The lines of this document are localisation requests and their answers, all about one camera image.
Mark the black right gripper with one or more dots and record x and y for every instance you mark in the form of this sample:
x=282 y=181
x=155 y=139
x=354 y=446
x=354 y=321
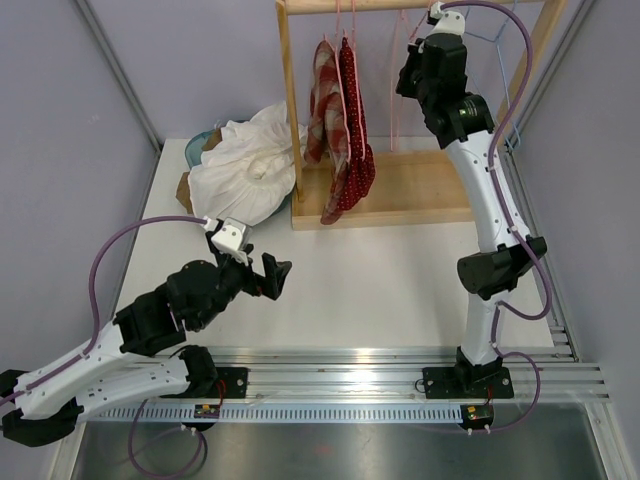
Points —
x=415 y=57

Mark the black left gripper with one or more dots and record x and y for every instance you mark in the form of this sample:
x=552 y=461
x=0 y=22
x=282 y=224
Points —
x=275 y=272

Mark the pink wire hanger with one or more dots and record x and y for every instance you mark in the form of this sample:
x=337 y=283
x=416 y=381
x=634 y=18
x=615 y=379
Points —
x=402 y=29
x=352 y=92
x=346 y=154

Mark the white ruffled skirt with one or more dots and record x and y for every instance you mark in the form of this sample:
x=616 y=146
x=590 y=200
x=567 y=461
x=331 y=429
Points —
x=252 y=189

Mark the brown skirt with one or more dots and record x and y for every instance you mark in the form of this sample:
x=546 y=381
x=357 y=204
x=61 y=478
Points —
x=185 y=192

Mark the red polka dot skirt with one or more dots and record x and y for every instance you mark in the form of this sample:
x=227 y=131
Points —
x=357 y=176

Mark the red plaid skirt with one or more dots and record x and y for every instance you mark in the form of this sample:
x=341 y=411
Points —
x=327 y=132

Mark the white shirt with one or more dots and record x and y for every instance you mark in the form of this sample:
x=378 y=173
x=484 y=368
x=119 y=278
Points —
x=230 y=143

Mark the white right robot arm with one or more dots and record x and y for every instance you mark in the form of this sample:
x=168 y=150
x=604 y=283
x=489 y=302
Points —
x=507 y=251

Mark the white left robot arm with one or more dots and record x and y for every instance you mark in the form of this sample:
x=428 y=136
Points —
x=139 y=355

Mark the wooden clothes rack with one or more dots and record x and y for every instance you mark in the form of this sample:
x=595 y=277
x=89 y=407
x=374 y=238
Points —
x=411 y=186

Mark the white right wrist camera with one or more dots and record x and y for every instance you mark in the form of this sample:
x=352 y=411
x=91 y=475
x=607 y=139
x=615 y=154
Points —
x=445 y=21

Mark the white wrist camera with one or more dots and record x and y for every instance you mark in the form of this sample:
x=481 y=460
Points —
x=445 y=21
x=228 y=237

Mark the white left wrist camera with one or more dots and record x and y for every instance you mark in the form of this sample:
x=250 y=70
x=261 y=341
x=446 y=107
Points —
x=228 y=237

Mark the white slotted cable duct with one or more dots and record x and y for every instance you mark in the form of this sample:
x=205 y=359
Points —
x=289 y=413

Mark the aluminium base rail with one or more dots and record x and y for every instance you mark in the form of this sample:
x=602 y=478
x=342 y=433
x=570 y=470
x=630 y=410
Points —
x=388 y=374

